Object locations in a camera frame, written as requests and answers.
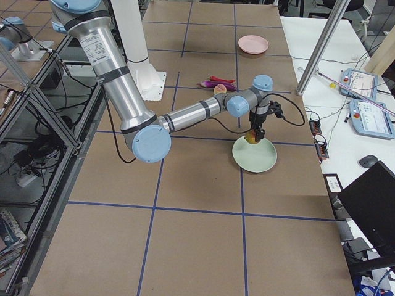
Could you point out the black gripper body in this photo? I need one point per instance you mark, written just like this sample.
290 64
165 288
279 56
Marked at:
255 120

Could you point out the red pomegranate fruit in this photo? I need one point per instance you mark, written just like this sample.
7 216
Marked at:
251 139

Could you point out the pink green peach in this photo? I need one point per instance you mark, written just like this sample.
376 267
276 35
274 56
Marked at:
220 89

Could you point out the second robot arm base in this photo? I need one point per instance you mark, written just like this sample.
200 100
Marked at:
15 37

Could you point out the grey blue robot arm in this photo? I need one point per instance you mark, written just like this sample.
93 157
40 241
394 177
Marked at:
146 134

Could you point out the light green plate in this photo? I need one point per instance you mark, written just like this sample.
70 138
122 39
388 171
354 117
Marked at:
254 158

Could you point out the purple eggplant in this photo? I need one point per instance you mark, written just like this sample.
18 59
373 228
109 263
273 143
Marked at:
213 84

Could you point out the red chili pepper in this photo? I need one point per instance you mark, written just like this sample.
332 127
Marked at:
221 80

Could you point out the orange black electronics board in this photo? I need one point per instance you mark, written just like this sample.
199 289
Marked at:
320 142

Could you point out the pink plate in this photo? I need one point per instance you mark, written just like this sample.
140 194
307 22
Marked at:
253 44

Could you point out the white label card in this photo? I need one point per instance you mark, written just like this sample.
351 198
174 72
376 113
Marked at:
333 183

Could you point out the lower teach pendant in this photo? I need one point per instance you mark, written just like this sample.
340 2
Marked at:
369 120

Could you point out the teach pendant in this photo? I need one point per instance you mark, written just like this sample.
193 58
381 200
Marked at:
360 82
369 120

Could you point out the black computer mouse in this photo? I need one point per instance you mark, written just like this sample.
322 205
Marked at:
368 161

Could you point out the upper teach pendant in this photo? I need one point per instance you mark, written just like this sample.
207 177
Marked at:
360 82

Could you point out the black laptop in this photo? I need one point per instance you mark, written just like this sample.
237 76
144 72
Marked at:
369 201

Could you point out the white power strip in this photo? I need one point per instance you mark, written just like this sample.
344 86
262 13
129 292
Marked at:
25 179

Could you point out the stack of magazines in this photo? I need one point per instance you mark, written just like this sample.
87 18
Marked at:
13 240

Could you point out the aluminium frame post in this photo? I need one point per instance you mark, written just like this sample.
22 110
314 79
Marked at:
334 18

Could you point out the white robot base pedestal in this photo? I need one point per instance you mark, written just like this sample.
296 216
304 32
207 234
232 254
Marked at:
149 81

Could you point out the aluminium frame rack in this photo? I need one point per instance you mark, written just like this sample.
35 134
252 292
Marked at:
46 130

